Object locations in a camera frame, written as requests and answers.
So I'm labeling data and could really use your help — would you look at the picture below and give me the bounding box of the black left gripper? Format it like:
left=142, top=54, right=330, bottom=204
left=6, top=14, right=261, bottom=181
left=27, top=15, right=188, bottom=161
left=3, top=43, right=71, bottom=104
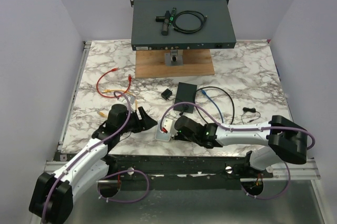
left=118, top=107, right=157, bottom=135

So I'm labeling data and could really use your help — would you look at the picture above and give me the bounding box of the white grey small switch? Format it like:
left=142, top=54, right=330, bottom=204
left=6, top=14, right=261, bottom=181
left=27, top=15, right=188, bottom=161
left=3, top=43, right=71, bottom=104
left=154, top=125, right=171, bottom=141

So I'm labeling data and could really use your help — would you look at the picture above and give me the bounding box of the black power adapter with cable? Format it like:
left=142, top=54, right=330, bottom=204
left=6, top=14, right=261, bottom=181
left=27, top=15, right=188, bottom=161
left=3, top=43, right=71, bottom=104
left=161, top=88, right=190, bottom=117

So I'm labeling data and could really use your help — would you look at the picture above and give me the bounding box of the blue ethernet cable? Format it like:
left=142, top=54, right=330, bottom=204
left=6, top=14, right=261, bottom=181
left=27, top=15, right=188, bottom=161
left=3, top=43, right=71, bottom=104
left=201, top=89, right=224, bottom=124

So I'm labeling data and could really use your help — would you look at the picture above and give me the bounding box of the black ethernet cable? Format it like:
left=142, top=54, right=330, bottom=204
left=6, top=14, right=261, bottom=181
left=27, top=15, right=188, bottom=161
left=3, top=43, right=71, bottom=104
left=196, top=86, right=235, bottom=125

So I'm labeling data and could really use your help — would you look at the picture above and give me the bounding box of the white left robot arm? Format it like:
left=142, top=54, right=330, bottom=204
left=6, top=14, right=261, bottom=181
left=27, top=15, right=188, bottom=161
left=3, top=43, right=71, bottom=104
left=28, top=104, right=157, bottom=223

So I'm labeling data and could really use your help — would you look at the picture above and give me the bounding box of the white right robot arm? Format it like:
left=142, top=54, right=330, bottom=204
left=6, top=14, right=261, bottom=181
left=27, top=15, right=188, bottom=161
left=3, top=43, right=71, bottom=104
left=174, top=115, right=308, bottom=178

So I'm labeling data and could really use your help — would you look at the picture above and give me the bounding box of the small black power adapter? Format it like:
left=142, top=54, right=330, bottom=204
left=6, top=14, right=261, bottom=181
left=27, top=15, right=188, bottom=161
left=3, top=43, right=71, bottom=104
left=241, top=107, right=261, bottom=124

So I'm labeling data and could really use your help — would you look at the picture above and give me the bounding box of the wooden board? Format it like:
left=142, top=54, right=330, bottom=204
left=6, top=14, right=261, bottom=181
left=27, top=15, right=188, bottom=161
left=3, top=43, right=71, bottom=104
left=135, top=49, right=215, bottom=79

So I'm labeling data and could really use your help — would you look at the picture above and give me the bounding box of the grey rack unit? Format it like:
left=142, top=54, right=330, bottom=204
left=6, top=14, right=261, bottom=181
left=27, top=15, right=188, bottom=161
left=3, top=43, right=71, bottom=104
left=131, top=0, right=236, bottom=51

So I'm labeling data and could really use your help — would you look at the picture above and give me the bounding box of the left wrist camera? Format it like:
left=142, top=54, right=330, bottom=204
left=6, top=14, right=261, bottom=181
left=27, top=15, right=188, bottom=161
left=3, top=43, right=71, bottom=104
left=120, top=95, right=137, bottom=106

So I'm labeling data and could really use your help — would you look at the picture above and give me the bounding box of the yellow ethernet cable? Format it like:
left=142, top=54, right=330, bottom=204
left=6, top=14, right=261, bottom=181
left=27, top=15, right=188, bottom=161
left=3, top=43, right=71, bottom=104
left=96, top=89, right=139, bottom=118

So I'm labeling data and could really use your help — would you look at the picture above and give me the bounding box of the black network switch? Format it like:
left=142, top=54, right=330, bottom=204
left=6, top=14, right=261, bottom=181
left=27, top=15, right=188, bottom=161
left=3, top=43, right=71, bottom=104
left=173, top=82, right=197, bottom=114

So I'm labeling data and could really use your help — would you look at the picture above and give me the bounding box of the red ethernet cable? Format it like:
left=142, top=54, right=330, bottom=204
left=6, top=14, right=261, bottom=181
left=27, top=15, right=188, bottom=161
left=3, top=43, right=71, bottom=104
left=96, top=68, right=133, bottom=96

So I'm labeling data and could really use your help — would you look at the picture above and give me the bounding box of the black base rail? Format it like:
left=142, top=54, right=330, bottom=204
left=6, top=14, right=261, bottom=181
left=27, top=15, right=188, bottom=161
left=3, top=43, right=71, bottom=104
left=92, top=154, right=274, bottom=192

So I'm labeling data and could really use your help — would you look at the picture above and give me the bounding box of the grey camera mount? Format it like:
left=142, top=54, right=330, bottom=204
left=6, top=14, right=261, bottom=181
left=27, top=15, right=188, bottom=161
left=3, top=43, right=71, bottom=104
left=164, top=49, right=183, bottom=66

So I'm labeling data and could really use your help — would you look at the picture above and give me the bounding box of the black coiled cable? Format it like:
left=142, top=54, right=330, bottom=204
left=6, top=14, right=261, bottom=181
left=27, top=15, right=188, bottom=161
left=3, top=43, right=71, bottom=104
left=173, top=10, right=209, bottom=34

